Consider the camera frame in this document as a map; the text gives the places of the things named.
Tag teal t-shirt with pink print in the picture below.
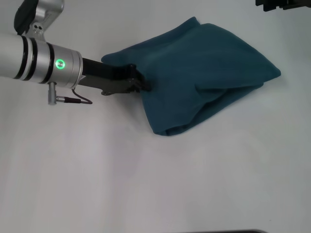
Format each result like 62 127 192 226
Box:
100 16 282 137

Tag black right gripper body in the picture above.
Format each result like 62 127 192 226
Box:
281 0 311 11

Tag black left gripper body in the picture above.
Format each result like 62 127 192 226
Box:
78 57 137 96

